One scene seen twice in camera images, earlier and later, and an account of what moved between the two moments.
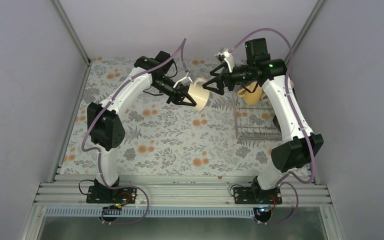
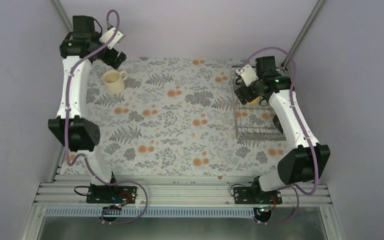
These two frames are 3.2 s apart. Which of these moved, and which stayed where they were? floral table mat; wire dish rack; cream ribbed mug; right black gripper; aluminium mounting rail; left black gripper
Moved: left black gripper; cream ribbed mug; right black gripper
Stayed: wire dish rack; floral table mat; aluminium mounting rail
